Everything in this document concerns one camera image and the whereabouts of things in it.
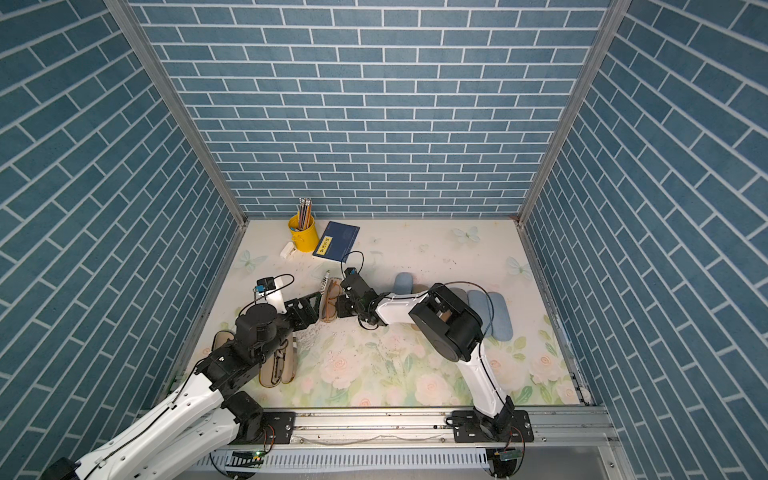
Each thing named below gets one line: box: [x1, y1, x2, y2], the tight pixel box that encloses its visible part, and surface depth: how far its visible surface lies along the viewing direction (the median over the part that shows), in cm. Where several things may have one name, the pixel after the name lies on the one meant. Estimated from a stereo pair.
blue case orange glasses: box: [394, 272, 413, 295], surface depth 102 cm
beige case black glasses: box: [212, 330, 235, 351], surface depth 88 cm
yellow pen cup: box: [288, 211, 319, 253], surface depth 108 cm
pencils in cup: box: [298, 197, 313, 231], surface depth 107 cm
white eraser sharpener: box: [280, 241, 296, 259], surface depth 110 cm
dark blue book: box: [312, 221, 361, 263], surface depth 114 cm
